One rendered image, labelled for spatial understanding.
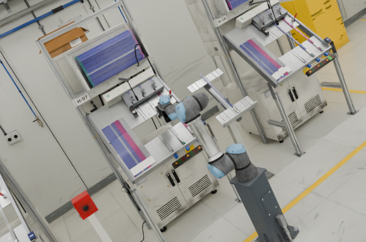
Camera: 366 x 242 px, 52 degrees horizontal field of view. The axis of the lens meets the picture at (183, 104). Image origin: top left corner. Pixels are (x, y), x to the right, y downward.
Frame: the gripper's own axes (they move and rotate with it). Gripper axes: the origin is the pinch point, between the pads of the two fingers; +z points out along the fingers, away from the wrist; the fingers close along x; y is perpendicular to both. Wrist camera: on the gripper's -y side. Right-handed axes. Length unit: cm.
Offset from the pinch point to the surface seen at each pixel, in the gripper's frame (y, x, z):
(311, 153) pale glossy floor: -94, -99, 27
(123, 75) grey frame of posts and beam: 48.8, 5.8, 0.1
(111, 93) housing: 41.4, 22.2, 3.0
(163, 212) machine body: -59, 36, 50
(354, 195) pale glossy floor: -131, -72, -29
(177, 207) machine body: -62, 23, 53
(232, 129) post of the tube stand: -39, -47, 13
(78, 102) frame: 48, 49, 0
